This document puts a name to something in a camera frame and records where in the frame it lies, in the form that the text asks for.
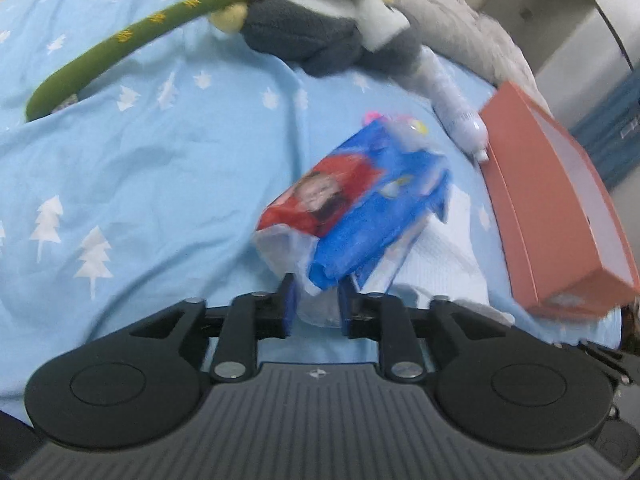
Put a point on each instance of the white wardrobe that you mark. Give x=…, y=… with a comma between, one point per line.
x=550, y=10

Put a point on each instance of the blue curtain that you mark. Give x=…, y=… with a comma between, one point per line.
x=615, y=150

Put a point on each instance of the light blue tree-print bedsheet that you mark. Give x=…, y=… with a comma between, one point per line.
x=150, y=160

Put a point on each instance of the blue tissue packet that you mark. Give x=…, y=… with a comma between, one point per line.
x=360, y=200

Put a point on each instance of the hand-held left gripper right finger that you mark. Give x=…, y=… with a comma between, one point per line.
x=344, y=310

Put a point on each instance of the green long plush toy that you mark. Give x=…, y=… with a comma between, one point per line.
x=125, y=35

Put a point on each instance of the grey duvet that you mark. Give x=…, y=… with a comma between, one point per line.
x=450, y=25

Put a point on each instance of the grey penguin plush toy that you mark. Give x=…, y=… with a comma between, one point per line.
x=300, y=30

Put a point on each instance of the white squeeze tube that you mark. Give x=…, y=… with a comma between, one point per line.
x=460, y=120

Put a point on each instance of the orange cardboard box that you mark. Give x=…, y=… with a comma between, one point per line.
x=540, y=210

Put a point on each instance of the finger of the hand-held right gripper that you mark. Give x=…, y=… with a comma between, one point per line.
x=615, y=362

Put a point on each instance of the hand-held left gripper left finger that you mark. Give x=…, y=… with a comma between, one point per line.
x=287, y=310

